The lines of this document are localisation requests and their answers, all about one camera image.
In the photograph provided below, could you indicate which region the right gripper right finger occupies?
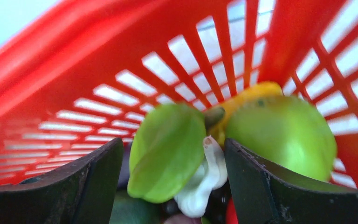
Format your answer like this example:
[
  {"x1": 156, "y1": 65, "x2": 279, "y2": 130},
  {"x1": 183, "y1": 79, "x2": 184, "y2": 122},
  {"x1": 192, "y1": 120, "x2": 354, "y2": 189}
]
[{"x1": 224, "y1": 139, "x2": 358, "y2": 224}]

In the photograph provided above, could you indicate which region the green apple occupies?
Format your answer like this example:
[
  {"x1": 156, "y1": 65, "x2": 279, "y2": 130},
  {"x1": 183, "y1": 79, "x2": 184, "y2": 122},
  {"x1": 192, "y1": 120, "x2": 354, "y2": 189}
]
[{"x1": 224, "y1": 95, "x2": 337, "y2": 182}]

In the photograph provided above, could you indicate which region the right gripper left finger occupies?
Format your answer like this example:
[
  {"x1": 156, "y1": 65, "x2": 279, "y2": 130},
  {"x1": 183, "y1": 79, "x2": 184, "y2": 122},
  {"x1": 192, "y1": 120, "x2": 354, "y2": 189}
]
[{"x1": 0, "y1": 138, "x2": 124, "y2": 224}]

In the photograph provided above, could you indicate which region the red plastic basket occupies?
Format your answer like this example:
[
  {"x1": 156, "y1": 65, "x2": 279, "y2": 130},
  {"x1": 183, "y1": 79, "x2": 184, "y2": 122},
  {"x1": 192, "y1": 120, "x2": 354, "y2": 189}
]
[{"x1": 0, "y1": 0, "x2": 358, "y2": 188}]

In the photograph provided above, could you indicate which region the dark green avocado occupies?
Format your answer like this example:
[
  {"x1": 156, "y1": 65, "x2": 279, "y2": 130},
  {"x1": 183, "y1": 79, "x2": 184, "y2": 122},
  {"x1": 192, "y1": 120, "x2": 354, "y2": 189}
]
[{"x1": 109, "y1": 190, "x2": 161, "y2": 224}]

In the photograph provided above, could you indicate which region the white garlic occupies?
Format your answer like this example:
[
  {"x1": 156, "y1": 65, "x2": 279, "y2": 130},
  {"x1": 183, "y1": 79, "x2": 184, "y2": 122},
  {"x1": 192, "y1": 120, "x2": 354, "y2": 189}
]
[{"x1": 174, "y1": 135, "x2": 228, "y2": 218}]

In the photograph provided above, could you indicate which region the green starfruit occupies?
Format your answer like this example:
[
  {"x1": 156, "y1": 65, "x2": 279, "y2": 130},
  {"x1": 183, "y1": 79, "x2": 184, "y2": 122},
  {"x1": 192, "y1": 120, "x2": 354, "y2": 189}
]
[{"x1": 127, "y1": 103, "x2": 206, "y2": 203}]

